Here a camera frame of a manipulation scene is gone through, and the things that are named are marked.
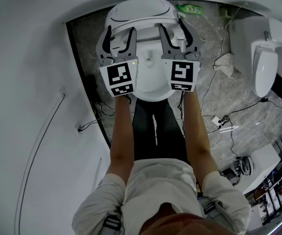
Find grey harness strap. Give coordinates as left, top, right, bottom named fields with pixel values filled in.
left=103, top=213, right=122, bottom=231
left=203, top=201, right=217, bottom=215

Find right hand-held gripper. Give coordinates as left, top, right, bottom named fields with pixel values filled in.
left=158, top=18, right=202, bottom=93

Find person's left forearm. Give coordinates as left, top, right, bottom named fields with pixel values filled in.
left=105, top=94, right=134, bottom=188

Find white toilet with square tank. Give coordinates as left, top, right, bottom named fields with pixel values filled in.
left=230, top=16, right=282, bottom=98

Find black box device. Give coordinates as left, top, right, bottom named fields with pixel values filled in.
left=85, top=74, right=98, bottom=104

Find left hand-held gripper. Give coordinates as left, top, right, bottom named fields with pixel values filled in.
left=96, top=25, right=139, bottom=97

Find person's white shirt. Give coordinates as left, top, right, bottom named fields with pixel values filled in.
left=72, top=158, right=252, bottom=235

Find person's dark jeans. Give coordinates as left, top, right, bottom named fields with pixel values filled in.
left=130, top=98, right=189, bottom=163

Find grey wheeled device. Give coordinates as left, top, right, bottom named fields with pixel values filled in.
left=223, top=155, right=254, bottom=186

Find white toilet lid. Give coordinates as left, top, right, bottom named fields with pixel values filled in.
left=104, top=0, right=180, bottom=30

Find white toilet bowl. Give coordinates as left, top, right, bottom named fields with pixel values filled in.
left=110, top=32, right=189, bottom=103

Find person's right forearm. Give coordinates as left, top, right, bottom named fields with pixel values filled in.
left=182, top=91, right=220, bottom=181

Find white display plinth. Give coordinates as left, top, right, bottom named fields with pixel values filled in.
left=243, top=143, right=281, bottom=195

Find short black wall cable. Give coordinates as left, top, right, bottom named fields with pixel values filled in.
left=77, top=117, right=100, bottom=133

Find person's chin and neck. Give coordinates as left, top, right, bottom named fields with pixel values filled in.
left=140, top=202, right=230, bottom=235

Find crumpled white cloth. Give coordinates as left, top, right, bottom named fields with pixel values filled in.
left=213, top=52, right=235, bottom=78

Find long thin black wall cable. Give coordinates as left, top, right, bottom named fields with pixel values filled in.
left=15, top=93, right=66, bottom=235

